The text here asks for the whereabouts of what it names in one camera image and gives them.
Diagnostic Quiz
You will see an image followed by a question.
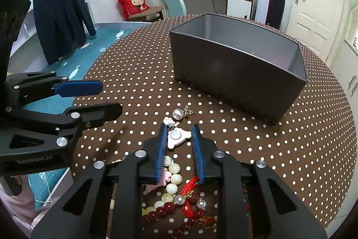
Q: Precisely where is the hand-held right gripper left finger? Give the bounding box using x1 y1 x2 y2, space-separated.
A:
31 123 168 239

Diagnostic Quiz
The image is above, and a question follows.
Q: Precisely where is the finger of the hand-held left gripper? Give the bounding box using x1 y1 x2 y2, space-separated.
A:
0 102 123 157
4 70 103 106

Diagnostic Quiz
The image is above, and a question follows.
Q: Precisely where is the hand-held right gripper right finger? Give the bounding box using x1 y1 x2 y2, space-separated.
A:
192 124 328 239

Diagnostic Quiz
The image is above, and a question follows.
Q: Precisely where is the grey metal box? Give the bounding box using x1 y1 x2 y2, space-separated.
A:
170 13 309 127

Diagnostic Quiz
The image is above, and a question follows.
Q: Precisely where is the pink bear hair clip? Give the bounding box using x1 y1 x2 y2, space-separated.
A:
145 171 172 191

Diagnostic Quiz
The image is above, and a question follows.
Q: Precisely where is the blue candy-print bedding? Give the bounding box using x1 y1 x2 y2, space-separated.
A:
6 21 149 203

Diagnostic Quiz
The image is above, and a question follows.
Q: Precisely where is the small pink flower charm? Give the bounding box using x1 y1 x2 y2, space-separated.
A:
163 116 179 127

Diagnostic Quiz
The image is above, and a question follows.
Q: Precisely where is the person's pink clothing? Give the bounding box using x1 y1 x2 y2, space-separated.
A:
0 174 42 232

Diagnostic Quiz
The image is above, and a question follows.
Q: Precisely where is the brown polka-dot tablecloth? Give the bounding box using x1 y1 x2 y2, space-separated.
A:
70 14 358 239

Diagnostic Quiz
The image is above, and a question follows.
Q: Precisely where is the dark jacket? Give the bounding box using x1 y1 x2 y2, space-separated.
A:
33 0 97 65

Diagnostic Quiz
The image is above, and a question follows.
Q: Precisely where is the red cartoon bag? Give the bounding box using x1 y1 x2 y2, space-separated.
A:
116 0 150 20

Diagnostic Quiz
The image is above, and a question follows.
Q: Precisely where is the wooden stool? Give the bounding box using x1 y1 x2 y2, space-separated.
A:
129 6 165 23

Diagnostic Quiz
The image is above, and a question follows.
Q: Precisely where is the white desk cabinet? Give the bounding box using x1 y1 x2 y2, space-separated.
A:
226 0 252 20

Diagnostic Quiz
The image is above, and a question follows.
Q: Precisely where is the white suitcase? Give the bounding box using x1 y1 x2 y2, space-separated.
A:
256 0 272 24

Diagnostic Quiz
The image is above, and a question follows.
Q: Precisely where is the dark suitcase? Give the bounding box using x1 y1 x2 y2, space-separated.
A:
266 0 286 30

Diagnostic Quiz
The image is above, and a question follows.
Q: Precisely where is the long white cabinet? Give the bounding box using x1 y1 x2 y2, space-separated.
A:
340 40 358 105

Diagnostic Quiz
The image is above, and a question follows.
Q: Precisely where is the white door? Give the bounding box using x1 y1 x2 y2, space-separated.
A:
285 0 351 66

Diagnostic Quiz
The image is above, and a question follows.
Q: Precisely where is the cream bead bracelet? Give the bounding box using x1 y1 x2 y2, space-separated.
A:
141 155 183 215

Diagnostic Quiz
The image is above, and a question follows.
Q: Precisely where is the red cord bracelet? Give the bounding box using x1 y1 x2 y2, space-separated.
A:
174 176 207 217

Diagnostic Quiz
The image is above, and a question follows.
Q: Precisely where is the dark red bead bracelet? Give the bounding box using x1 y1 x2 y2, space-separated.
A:
142 193 207 239

